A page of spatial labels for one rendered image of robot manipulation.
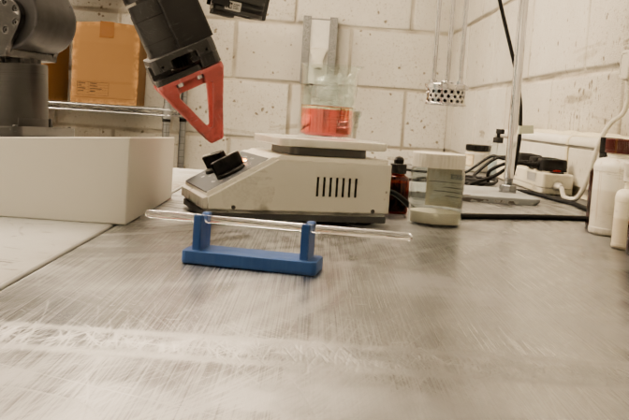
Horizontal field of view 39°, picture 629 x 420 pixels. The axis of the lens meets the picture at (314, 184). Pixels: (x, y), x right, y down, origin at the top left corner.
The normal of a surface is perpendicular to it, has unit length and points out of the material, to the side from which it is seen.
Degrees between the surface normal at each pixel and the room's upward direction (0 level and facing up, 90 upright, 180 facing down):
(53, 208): 90
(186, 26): 94
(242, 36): 90
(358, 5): 90
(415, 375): 0
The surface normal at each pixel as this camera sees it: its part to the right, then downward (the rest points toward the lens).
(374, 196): 0.32, 0.10
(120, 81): 0.10, 0.07
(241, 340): 0.07, -0.99
